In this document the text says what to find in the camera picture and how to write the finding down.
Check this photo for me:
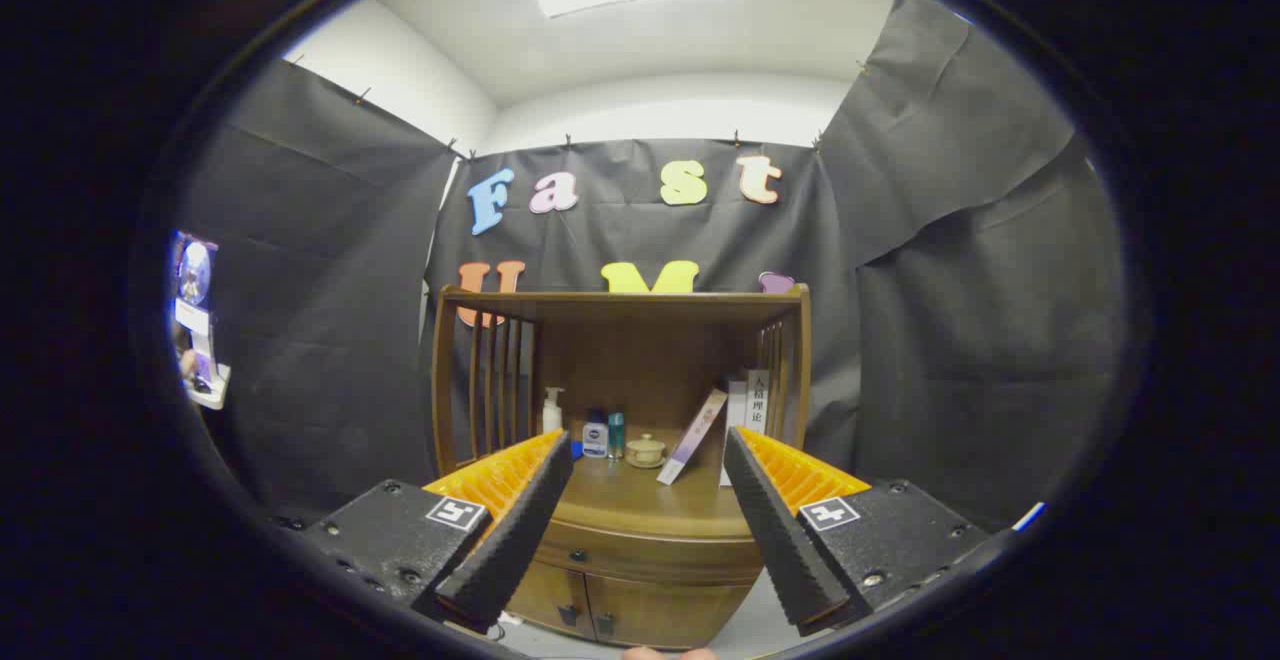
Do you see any wooden drawer with dark knob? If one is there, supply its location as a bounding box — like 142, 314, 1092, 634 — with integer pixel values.
540, 515, 766, 586

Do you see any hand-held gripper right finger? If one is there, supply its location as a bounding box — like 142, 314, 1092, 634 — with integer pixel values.
722, 425, 993, 639

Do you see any wooden cabinet door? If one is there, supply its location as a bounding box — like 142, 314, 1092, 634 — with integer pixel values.
585, 575, 751, 651
505, 558, 596, 641

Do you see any purple and white book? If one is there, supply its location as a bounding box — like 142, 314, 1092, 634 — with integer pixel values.
656, 388, 729, 486

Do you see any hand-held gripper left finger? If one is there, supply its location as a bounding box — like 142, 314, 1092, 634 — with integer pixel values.
298, 428, 575, 635

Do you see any wooden countertop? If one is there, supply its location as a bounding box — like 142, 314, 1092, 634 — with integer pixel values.
555, 450, 761, 541

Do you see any book with dark patterned cover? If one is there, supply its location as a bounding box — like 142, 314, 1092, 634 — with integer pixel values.
720, 380, 749, 488

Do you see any wooden cabinet with slatted shelf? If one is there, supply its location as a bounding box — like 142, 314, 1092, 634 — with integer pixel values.
430, 283, 813, 651

